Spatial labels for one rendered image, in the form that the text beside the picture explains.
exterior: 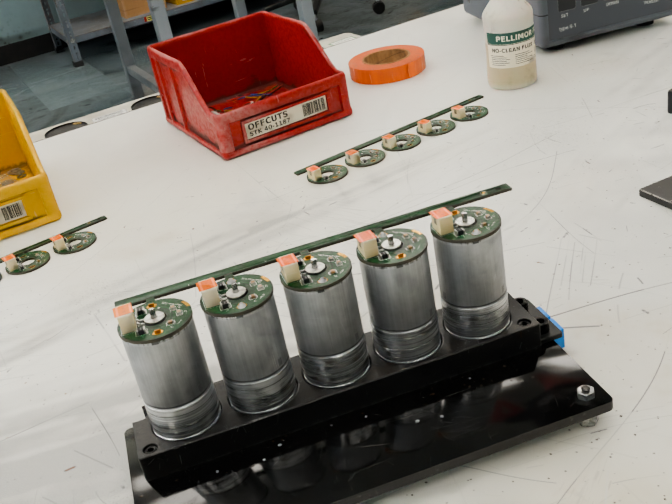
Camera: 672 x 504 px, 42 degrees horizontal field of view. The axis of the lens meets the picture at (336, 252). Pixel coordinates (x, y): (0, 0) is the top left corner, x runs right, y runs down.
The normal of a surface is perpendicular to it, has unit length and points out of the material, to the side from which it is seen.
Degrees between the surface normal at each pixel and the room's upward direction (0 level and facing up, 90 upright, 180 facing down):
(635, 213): 0
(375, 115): 0
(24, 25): 90
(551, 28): 90
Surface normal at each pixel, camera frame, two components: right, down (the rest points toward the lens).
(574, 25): 0.26, 0.42
